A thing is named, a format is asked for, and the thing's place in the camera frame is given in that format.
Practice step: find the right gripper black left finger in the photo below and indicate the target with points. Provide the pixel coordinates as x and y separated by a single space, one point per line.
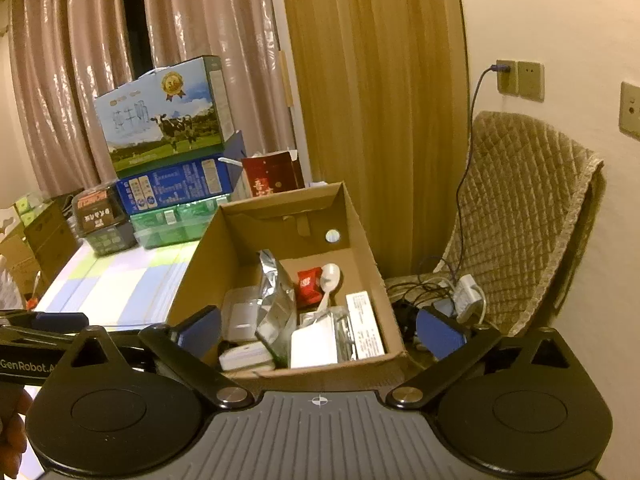
183 348

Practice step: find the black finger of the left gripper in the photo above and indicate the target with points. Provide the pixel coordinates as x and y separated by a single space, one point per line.
57 322

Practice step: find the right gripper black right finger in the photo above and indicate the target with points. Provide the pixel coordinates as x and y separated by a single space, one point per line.
457 349

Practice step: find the clear bag with wire rack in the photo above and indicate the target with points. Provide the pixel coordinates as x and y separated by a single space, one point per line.
344 335

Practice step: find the silver foil bag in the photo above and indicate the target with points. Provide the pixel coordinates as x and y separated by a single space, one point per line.
277 314

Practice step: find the red snack packet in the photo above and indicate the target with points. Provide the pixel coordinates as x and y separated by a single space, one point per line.
308 289

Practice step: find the beige plastic spoon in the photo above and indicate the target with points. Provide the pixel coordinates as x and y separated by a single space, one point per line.
330 278

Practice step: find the white charger plug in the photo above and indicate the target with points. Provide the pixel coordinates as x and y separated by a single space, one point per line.
252 355

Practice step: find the narrow white medicine box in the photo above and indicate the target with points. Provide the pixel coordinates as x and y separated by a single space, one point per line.
367 337

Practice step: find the clear blue label plastic case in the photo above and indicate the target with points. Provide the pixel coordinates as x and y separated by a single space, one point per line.
239 314

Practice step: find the person's left hand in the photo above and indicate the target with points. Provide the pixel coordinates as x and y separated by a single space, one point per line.
15 403

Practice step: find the brown cardboard box on sofa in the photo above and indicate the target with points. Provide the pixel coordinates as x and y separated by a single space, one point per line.
36 241

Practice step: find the white power adapter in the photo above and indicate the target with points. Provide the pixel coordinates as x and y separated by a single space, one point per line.
469 298

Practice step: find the black noodle bowl pack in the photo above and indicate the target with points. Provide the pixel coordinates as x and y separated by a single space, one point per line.
102 220

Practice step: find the green wrapped drink pack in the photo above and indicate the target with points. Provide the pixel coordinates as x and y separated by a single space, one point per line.
176 224

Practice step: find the blue milk carton box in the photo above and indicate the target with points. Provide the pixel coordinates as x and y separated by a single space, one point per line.
196 179

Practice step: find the dark red gift box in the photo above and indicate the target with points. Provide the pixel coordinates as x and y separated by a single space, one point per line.
273 173

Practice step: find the cow picture milk carton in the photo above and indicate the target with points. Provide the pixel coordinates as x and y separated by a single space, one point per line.
172 113

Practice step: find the beige curtain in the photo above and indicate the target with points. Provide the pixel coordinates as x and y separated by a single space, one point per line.
66 53

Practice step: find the brown wooden door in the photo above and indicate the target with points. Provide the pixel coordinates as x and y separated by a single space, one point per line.
384 90

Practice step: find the beige wall socket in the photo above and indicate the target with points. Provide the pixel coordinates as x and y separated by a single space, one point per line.
521 78
629 115

